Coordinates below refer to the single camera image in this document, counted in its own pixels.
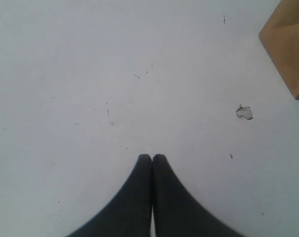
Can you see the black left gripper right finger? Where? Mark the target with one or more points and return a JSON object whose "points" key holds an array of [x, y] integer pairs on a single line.
{"points": [[176, 212]]}

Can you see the brown paper shopping bag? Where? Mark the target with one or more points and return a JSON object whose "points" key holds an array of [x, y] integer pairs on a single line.
{"points": [[280, 38]]}

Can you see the clear plastic scrap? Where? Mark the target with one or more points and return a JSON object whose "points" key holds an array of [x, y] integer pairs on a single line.
{"points": [[244, 112]]}

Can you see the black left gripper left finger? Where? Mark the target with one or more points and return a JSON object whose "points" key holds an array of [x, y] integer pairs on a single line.
{"points": [[129, 212]]}

